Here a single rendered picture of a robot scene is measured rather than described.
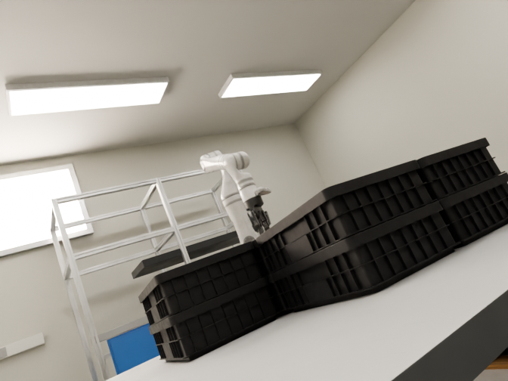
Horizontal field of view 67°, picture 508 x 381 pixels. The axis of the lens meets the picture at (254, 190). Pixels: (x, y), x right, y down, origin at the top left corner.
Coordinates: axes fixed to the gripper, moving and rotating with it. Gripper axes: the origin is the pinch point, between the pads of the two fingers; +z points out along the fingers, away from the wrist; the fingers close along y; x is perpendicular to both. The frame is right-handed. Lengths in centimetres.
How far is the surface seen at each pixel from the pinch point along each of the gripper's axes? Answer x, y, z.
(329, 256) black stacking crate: 35, 53, 18
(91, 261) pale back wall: -236, -129, -64
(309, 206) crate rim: 36, 54, 6
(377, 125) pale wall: 41, -333, -103
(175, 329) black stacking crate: -10, 54, 20
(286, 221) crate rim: 26, 47, 6
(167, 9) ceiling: -36, -72, -180
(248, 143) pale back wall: -114, -320, -161
